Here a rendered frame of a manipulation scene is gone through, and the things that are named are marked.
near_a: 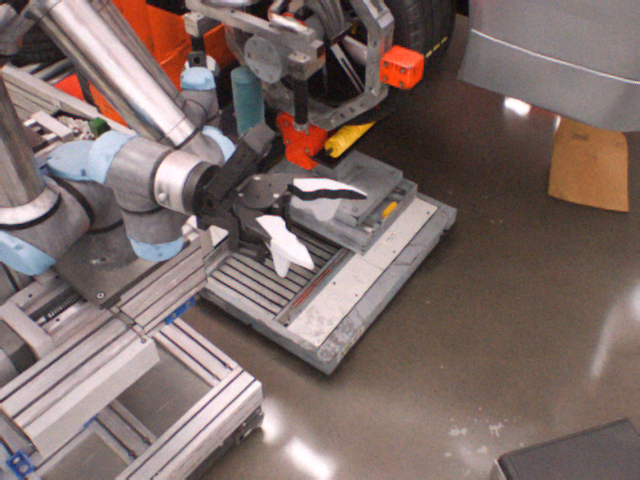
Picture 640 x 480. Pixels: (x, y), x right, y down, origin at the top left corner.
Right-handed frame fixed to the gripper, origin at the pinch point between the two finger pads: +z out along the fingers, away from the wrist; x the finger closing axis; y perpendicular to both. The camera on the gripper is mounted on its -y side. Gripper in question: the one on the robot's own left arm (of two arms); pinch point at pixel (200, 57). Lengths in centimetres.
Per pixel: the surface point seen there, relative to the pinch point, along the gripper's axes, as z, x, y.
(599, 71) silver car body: -34, 96, -7
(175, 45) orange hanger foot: 31.5, -8.5, 13.7
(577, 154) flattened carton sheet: 36, 148, 82
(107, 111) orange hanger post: 18.9, -31.9, 27.5
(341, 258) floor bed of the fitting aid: -12, 38, 75
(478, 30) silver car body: -12, 73, -8
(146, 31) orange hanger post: 21.6, -15.2, 3.0
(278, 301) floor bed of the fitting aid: -26, 15, 77
